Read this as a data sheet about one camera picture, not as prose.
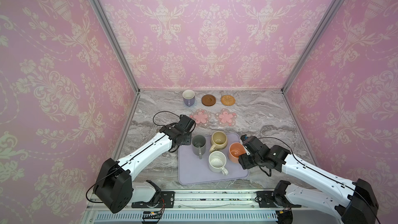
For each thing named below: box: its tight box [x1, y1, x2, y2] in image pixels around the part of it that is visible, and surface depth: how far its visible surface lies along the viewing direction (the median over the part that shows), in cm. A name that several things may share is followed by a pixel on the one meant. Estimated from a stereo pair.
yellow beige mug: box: [209, 130, 228, 153], surface depth 87 cm
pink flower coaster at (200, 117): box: [189, 108, 212, 127], surface depth 108 cm
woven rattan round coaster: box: [220, 94, 236, 107], surface depth 117 cm
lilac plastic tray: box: [177, 133, 250, 186], surface depth 84 cm
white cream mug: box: [208, 150, 229, 176], surface depth 81 cm
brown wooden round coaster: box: [201, 94, 217, 107], surface depth 118 cm
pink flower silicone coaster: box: [214, 107, 238, 128], surface depth 108 cm
